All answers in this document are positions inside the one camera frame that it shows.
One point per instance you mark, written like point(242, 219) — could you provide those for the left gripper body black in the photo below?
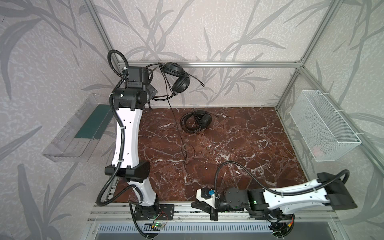
point(151, 91)

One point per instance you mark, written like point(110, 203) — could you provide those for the black headphones with cable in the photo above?
point(177, 80)
point(203, 120)

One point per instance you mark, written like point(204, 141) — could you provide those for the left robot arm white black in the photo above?
point(127, 102)

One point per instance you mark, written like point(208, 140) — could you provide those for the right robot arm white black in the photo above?
point(280, 204)

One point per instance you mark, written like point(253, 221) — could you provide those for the green mat in bin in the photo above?
point(96, 124)

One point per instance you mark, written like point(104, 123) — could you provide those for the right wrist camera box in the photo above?
point(207, 196)

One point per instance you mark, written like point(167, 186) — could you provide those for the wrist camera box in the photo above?
point(137, 77)
point(207, 196)

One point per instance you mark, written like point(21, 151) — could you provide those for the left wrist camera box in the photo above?
point(137, 77)

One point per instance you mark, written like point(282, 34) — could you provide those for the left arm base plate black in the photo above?
point(162, 212)

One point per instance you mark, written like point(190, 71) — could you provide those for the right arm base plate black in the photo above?
point(271, 215)

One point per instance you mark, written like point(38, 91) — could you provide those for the clear plastic wall bin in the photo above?
point(77, 140)

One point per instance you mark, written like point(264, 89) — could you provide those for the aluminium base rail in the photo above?
point(183, 213)

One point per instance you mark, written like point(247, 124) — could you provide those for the white wire mesh basket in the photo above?
point(326, 133)

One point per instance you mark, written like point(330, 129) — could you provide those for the aluminium frame crossbar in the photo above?
point(246, 64)

